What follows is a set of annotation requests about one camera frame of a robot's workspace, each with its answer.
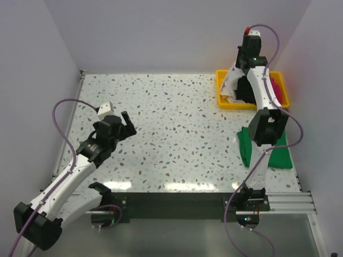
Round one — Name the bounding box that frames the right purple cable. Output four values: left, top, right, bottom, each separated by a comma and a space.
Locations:
223, 24, 304, 257

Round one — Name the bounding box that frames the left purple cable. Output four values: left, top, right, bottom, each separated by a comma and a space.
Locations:
6, 99, 124, 257

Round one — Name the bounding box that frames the white t shirt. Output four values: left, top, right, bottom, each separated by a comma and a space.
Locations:
220, 62, 245, 103

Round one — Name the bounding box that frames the aluminium frame rail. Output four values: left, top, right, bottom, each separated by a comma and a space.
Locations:
50, 70, 318, 215

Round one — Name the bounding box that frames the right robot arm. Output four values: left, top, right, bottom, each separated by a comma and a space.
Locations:
220, 30, 288, 211

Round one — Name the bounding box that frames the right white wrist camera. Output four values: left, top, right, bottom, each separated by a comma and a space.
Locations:
248, 29, 260, 37

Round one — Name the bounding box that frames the pink t shirt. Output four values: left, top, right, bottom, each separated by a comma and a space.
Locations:
270, 77, 282, 104

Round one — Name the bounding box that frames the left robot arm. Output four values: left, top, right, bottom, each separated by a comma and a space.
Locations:
13, 111, 137, 251

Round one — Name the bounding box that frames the yellow plastic bin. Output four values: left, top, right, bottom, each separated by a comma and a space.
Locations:
215, 70, 290, 110

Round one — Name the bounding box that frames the folded green t shirt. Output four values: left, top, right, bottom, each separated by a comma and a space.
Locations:
236, 127, 293, 169

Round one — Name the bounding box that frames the purple cable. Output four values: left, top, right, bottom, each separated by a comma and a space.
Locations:
6, 99, 124, 257
223, 24, 304, 257

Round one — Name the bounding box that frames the black t shirt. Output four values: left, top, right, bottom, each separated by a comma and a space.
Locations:
234, 76, 256, 104

